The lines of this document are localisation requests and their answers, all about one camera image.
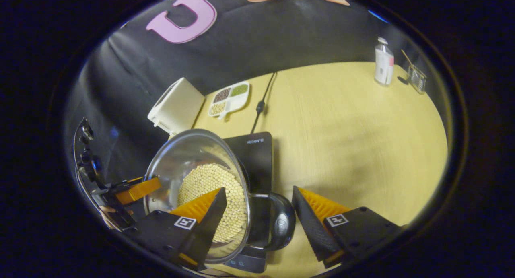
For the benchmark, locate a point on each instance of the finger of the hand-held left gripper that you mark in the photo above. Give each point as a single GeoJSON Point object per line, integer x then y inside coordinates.
{"type": "Point", "coordinates": [139, 189]}

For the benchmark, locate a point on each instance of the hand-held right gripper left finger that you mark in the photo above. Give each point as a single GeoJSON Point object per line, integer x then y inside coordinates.
{"type": "Point", "coordinates": [211, 229]}

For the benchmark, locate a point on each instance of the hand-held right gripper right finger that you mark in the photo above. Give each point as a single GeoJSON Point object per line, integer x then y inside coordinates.
{"type": "Point", "coordinates": [312, 229]}

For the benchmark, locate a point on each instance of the stainless steel pot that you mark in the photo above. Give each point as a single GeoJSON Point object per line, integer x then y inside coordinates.
{"type": "Point", "coordinates": [181, 157]}

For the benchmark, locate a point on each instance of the black induction cooktop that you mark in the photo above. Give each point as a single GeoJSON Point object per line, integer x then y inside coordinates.
{"type": "Point", "coordinates": [257, 161]}

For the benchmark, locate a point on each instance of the heap of yellow soybeans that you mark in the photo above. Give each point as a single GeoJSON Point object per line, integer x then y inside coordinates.
{"type": "Point", "coordinates": [209, 181]}

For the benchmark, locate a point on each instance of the white toaster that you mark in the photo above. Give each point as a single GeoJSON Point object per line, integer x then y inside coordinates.
{"type": "Point", "coordinates": [179, 105]}

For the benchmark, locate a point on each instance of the white divided bean dish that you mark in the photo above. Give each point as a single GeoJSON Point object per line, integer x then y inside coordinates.
{"type": "Point", "coordinates": [229, 99]}

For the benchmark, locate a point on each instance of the clear bottle with label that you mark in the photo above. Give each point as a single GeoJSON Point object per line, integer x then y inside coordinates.
{"type": "Point", "coordinates": [383, 64]}

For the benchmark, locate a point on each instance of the small clear holder cup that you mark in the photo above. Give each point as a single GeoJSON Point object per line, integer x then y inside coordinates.
{"type": "Point", "coordinates": [417, 80]}

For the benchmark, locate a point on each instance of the black backdrop cloth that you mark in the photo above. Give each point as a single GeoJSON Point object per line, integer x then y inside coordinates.
{"type": "Point", "coordinates": [261, 40]}

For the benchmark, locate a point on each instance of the thin wooden stick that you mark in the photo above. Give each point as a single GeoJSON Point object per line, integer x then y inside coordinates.
{"type": "Point", "coordinates": [407, 58]}

